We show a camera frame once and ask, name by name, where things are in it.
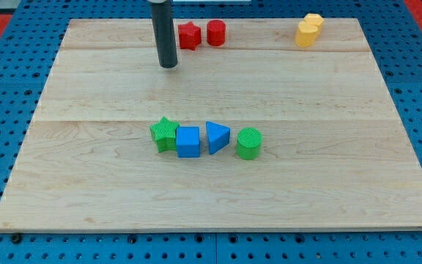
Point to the red star block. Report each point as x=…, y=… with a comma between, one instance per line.
x=189, y=36

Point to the green cylinder block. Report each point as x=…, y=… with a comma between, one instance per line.
x=249, y=141

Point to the green star block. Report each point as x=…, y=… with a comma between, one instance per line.
x=164, y=134

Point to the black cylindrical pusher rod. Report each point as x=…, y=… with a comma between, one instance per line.
x=163, y=26

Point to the wooden board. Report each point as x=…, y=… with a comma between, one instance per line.
x=335, y=156

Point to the blue cube block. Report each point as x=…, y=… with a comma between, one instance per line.
x=188, y=142

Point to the yellow hexagon block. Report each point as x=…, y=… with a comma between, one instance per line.
x=316, y=20

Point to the red cylinder block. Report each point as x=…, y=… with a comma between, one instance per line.
x=216, y=32

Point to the yellow heart block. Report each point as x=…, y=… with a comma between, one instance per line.
x=306, y=34

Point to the blue triangle block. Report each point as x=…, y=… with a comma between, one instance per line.
x=218, y=136

